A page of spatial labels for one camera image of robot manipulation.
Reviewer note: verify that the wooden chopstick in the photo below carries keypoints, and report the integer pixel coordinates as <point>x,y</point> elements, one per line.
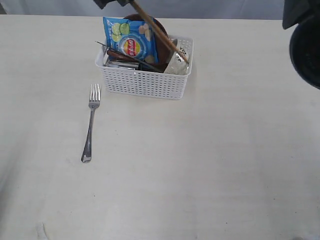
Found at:
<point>165,40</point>

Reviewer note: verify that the silver table knife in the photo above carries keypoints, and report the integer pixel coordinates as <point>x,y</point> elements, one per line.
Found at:
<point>122,57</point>

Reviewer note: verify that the brown wooden spoon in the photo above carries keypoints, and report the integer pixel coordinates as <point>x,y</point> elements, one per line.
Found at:
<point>158,67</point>

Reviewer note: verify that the silver fork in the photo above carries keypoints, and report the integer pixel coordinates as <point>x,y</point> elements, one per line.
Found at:
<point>93,104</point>

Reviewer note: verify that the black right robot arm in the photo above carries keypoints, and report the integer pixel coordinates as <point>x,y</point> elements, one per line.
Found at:
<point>304,45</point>

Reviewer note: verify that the blue chips bag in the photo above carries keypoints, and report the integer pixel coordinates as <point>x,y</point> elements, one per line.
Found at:
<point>133,38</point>

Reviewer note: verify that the white perforated plastic basket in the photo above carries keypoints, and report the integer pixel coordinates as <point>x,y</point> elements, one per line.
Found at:
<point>146,83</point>

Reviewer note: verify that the white patterned ceramic bowl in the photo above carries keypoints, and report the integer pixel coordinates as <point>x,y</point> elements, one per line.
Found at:
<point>176,65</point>

